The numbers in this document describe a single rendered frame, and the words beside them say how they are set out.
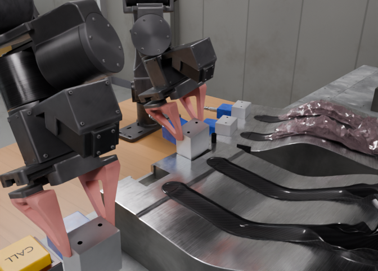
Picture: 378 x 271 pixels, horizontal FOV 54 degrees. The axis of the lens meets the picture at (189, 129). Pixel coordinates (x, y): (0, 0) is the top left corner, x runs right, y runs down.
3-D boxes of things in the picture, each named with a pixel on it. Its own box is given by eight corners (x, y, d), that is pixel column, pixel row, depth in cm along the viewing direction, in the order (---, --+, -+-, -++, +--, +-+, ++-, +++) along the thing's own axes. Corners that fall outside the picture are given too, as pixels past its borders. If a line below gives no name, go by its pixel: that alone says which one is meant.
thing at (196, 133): (142, 131, 73) (139, 109, 69) (160, 120, 75) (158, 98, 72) (190, 162, 66) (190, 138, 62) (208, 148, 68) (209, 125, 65)
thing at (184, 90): (221, 120, 66) (202, 71, 63) (194, 139, 62) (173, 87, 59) (196, 121, 71) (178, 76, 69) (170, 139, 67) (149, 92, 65)
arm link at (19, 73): (88, 98, 39) (64, 34, 38) (52, 105, 33) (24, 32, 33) (39, 116, 41) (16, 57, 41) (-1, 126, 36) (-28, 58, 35)
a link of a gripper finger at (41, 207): (125, 234, 38) (93, 148, 37) (62, 273, 33) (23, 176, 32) (93, 231, 43) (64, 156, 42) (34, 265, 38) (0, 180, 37)
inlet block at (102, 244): (23, 233, 46) (16, 197, 43) (59, 215, 49) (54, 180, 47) (84, 294, 38) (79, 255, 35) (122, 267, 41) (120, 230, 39)
